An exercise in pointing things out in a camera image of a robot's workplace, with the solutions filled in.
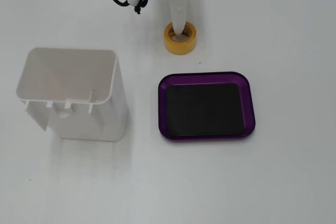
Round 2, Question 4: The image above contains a white plastic box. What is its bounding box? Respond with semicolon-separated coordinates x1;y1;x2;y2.
15;47;129;143

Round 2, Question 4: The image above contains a yellow tape roll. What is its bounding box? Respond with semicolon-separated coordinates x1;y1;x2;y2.
164;21;197;56

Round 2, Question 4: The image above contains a purple metal tray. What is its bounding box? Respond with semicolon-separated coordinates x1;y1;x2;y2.
158;71;256;145

